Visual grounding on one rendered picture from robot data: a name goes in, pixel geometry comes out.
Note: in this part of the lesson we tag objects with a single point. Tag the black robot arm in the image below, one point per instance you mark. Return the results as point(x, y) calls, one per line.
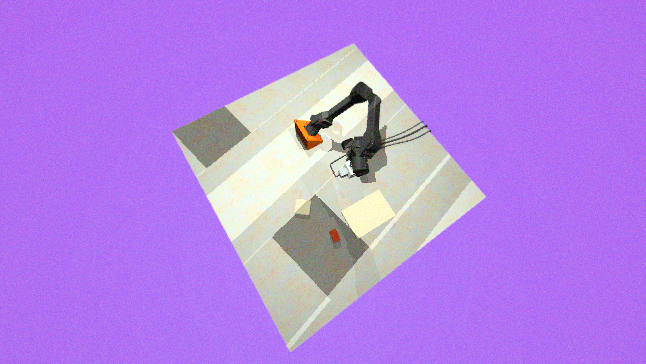
point(363, 147)

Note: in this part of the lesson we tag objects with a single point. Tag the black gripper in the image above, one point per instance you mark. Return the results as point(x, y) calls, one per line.
point(347, 144)

